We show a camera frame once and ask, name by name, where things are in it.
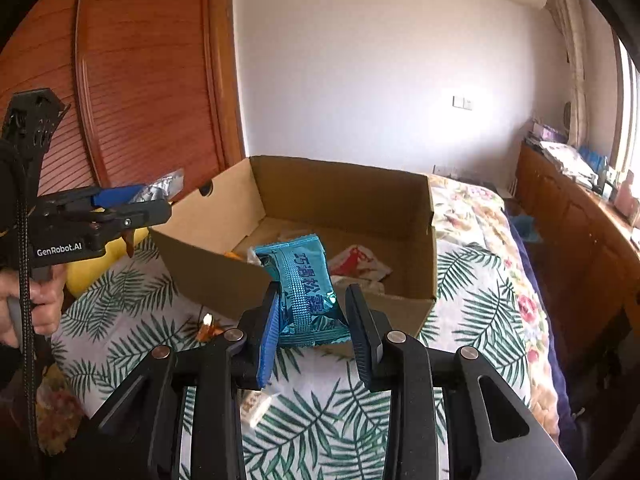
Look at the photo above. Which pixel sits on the wooden wardrobe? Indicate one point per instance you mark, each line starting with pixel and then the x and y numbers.
pixel 150 85

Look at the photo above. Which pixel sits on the blue box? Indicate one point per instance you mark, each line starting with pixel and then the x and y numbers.
pixel 592 157

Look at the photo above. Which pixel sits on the wooden desk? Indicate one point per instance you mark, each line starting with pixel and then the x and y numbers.
pixel 575 240

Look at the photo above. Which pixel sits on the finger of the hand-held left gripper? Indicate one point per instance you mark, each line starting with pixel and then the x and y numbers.
pixel 122 195
pixel 145 215

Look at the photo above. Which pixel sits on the silver foil snack packet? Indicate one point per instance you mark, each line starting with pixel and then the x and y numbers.
pixel 167 184

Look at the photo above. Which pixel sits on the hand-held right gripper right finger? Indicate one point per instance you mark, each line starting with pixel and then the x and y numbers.
pixel 362 340

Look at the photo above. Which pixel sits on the purple box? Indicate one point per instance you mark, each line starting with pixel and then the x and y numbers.
pixel 547 134

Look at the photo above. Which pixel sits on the dark purple blanket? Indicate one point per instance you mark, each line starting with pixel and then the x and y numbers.
pixel 535 280

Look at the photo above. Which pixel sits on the red snack packet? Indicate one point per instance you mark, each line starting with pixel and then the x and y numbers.
pixel 357 260

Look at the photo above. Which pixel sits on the person's left hand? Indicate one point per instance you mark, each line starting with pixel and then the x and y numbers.
pixel 47 305

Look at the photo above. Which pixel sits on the pale patterned curtain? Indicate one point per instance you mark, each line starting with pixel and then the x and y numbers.
pixel 575 60

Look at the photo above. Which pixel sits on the leaf print blanket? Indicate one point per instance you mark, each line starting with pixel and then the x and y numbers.
pixel 465 300

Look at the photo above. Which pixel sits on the floral quilt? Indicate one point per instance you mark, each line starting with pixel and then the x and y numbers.
pixel 480 210

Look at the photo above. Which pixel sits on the teal snack packet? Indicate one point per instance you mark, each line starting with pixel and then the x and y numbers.
pixel 300 285

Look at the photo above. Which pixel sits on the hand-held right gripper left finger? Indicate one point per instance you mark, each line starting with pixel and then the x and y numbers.
pixel 267 340

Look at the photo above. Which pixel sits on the brown cardboard box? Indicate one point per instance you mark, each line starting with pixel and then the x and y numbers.
pixel 350 195

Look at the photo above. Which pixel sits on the white patterned bag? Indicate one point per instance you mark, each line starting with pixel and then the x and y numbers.
pixel 565 157

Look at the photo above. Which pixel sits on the white wall switch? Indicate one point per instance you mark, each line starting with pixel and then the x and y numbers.
pixel 462 102

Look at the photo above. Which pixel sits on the yellow plush toy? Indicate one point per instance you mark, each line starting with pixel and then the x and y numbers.
pixel 95 275

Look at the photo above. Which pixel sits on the orange gold snack packet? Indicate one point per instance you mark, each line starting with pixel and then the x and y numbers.
pixel 210 332

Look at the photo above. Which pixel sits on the pink toy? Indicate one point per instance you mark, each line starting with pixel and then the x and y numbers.
pixel 625 195

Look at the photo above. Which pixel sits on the white snack packet brown print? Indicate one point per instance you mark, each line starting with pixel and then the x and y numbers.
pixel 255 407

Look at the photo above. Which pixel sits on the teal cloth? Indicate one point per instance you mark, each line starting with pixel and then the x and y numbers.
pixel 525 226

